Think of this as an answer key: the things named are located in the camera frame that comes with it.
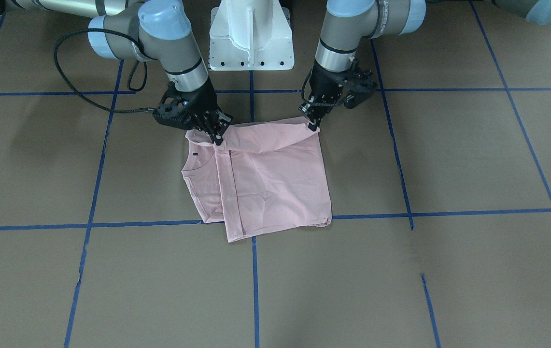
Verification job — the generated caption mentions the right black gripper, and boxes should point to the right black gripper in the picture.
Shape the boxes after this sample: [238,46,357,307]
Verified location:
[182,77,234,145]

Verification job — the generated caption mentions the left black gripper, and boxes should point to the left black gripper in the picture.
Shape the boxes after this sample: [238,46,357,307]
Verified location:
[298,62,353,131]

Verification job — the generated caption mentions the pink Snoopy T-shirt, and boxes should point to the pink Snoopy T-shirt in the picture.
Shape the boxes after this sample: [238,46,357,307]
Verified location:
[181,116,332,243]

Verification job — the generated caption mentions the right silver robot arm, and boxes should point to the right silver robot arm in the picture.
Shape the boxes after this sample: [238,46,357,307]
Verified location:
[0,0,232,145]

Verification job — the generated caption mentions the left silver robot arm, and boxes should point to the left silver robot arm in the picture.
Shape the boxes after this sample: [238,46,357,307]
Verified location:
[299,0,551,131]

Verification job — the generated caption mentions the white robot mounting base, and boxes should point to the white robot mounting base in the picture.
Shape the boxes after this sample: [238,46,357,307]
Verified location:
[208,0,295,71]

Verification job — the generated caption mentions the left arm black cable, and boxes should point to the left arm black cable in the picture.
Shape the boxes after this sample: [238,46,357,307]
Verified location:
[301,68,315,104]

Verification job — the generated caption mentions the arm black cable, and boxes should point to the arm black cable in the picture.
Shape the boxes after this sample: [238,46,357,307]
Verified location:
[53,28,156,115]
[301,68,315,104]

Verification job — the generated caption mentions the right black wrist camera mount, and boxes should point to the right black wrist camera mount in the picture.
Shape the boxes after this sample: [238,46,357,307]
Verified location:
[152,82,194,131]

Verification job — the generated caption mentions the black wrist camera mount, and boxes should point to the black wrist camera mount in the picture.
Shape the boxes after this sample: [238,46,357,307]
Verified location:
[152,82,194,131]
[342,58,378,109]

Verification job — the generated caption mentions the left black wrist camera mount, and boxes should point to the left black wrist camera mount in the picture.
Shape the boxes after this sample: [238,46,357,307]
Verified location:
[342,58,378,109]

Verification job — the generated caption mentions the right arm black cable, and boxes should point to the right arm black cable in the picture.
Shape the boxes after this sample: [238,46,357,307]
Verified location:
[53,28,156,115]

